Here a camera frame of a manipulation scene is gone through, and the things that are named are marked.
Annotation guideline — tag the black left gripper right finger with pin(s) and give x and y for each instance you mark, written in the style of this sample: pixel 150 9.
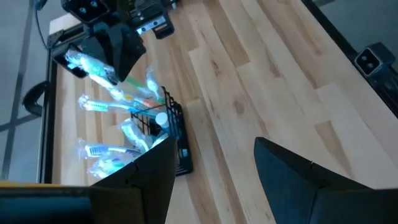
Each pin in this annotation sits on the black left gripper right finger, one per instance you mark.
pixel 295 193

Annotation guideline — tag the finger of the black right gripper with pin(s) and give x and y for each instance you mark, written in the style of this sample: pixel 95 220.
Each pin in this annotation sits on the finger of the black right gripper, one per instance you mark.
pixel 66 60
pixel 124 49

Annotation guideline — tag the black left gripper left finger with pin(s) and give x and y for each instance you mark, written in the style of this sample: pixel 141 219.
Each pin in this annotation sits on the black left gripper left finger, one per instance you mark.
pixel 140 193

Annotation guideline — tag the green toothbrush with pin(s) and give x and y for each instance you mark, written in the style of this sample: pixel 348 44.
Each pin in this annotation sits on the green toothbrush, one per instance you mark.
pixel 93 67
pixel 136 84
pixel 109 166
pixel 135 135

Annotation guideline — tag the blue toothbrush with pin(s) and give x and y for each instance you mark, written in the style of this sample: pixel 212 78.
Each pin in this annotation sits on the blue toothbrush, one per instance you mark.
pixel 102 106

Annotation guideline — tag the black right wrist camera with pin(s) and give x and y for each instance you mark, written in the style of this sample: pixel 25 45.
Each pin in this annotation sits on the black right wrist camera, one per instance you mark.
pixel 87 9

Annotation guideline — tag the small table-level camera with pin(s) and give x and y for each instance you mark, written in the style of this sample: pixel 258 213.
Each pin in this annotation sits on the small table-level camera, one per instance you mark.
pixel 371 60

